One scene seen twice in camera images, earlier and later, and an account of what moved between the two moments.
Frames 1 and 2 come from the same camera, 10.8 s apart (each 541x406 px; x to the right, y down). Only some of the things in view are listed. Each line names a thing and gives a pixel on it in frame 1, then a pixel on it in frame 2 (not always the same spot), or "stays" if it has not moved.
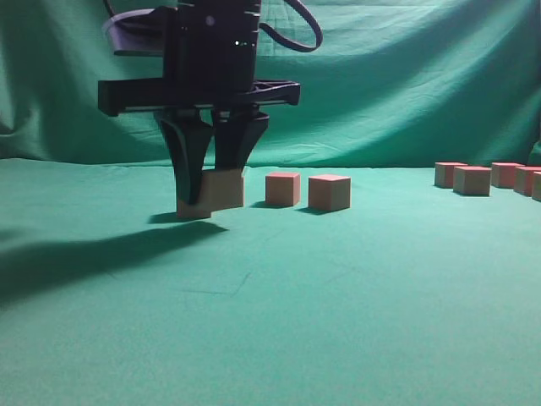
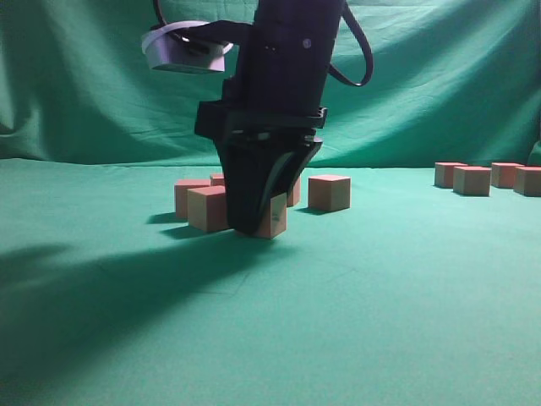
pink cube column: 472,180 stays
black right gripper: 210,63 -> 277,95
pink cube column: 523,179 -> 274,217
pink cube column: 444,173 stays
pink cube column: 503,174 stays
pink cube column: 329,192 stays
